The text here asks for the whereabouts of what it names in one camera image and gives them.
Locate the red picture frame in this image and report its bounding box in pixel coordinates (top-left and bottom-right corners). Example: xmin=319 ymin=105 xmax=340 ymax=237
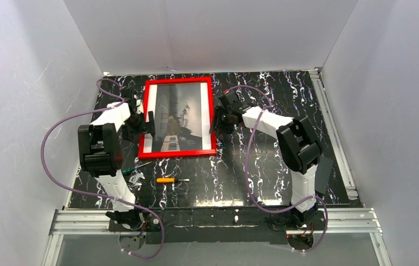
xmin=138 ymin=76 xmax=217 ymax=159

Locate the orange handled screwdriver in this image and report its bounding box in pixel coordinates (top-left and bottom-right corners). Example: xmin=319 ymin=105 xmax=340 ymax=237
xmin=156 ymin=178 xmax=190 ymax=183

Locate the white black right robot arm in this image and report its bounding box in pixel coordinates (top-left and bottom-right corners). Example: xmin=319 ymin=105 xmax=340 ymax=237
xmin=209 ymin=88 xmax=322 ymax=222

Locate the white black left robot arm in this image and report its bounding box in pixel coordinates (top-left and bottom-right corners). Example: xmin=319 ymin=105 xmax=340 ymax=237
xmin=78 ymin=94 xmax=156 ymax=230

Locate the small silver wrench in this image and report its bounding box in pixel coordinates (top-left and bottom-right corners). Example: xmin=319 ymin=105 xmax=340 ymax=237
xmin=128 ymin=173 xmax=145 ymax=187

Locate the dark grey card sheet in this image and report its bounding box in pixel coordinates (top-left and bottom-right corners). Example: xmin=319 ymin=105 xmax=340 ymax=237
xmin=314 ymin=156 xmax=334 ymax=197

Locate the green handled screwdriver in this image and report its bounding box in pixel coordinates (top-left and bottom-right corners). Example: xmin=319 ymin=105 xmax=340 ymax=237
xmin=121 ymin=161 xmax=152 ymax=175

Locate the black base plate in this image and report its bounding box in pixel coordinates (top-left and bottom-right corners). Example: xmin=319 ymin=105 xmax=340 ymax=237
xmin=105 ymin=207 xmax=325 ymax=244

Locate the aluminium rail front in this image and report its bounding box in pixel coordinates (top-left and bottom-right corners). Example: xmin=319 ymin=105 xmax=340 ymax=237
xmin=43 ymin=207 xmax=391 ymax=265

